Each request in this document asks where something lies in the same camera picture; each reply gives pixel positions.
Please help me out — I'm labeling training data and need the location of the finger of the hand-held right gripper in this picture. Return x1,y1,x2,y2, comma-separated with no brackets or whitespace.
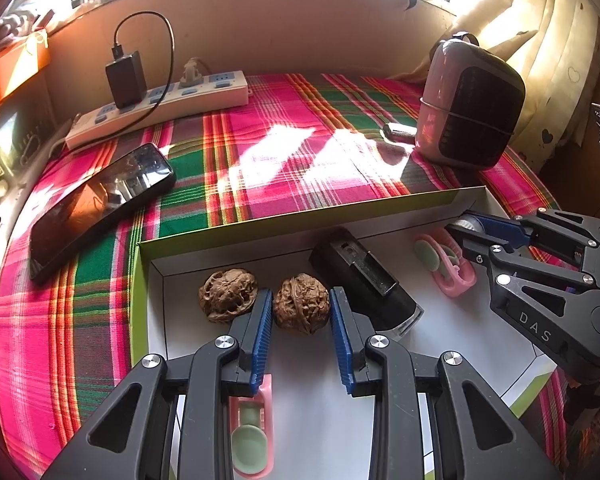
472,208,600,281
447,224,600,322

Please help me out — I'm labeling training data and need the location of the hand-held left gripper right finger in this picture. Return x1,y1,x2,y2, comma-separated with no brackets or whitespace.
329,287,563,480

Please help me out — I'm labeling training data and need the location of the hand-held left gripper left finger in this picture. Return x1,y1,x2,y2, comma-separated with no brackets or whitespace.
42,288,275,480

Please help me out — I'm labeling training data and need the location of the small pink green clip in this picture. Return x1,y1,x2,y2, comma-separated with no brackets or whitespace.
414,232,477,299

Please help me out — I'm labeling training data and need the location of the brown walnut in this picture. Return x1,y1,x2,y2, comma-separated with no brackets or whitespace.
198,268,259,324
272,273,331,333

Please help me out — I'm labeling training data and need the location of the black rectangular clear-tipped device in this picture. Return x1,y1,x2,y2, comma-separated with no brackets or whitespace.
308,227,425,338

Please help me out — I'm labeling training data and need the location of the green white cardboard box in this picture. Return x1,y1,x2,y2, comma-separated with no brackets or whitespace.
130,185,561,480

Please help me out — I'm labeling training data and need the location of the large pink green clip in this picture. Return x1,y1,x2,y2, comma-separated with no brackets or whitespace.
228,372,274,477

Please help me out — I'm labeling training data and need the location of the plaid tablecloth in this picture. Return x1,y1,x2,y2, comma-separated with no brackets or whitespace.
0,72,581,480

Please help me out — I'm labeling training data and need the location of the cream heart print curtain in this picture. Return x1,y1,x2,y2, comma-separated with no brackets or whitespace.
390,0,600,171

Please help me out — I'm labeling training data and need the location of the black smartphone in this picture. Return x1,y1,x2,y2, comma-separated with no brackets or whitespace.
29,142,177,283

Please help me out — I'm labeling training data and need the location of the white power strip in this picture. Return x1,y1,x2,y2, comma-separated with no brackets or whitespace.
65,70,251,151

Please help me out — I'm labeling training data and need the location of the white plug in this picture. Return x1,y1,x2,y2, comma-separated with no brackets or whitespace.
180,57,203,86

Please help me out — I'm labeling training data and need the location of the black charger adapter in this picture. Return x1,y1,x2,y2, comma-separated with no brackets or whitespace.
105,50,148,109

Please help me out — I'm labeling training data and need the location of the orange tray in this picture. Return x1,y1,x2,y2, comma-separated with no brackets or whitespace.
0,35,51,121

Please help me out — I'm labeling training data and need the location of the black charging cable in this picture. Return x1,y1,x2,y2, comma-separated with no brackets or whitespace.
70,12,175,153

